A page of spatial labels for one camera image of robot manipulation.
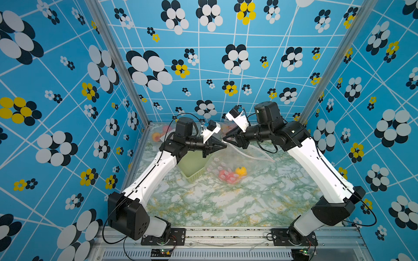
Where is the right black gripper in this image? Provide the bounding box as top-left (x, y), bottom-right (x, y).
top-left (222, 124), bottom-right (273, 150)

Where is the pale green plastic basket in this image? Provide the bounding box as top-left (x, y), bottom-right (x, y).
top-left (177, 151), bottom-right (212, 183)

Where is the clear zip-top bag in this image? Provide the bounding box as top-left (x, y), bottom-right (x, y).
top-left (151, 124), bottom-right (174, 142)

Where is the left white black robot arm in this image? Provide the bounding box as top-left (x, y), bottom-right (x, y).
top-left (105, 117), bottom-right (226, 243)

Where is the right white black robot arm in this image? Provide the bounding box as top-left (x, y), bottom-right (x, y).
top-left (223, 101), bottom-right (365, 245)

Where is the pink peach front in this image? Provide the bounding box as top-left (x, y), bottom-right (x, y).
top-left (218, 170), bottom-right (240, 184)

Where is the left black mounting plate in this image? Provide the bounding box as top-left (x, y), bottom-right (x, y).
top-left (141, 228), bottom-right (187, 246)

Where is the black mounting plate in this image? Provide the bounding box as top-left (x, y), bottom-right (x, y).
top-left (141, 228), bottom-right (187, 246)
top-left (266, 228), bottom-right (318, 248)

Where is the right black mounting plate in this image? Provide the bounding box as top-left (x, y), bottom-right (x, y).
top-left (266, 228), bottom-right (318, 248)

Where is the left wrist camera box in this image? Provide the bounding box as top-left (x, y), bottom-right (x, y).
top-left (201, 120), bottom-right (221, 143)

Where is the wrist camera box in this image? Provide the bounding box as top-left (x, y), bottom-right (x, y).
top-left (225, 105), bottom-right (250, 133)
top-left (201, 120), bottom-right (221, 143)

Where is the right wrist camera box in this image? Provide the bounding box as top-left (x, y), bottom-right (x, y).
top-left (225, 105), bottom-right (250, 133)

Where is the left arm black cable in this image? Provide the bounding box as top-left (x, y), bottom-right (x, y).
top-left (163, 112), bottom-right (205, 144)

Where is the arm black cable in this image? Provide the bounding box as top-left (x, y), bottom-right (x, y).
top-left (306, 138), bottom-right (378, 227)
top-left (163, 112), bottom-right (205, 144)

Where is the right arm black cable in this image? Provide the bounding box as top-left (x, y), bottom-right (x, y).
top-left (306, 138), bottom-right (378, 227)

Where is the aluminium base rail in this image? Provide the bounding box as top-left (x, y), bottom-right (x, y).
top-left (88, 227), bottom-right (373, 261)

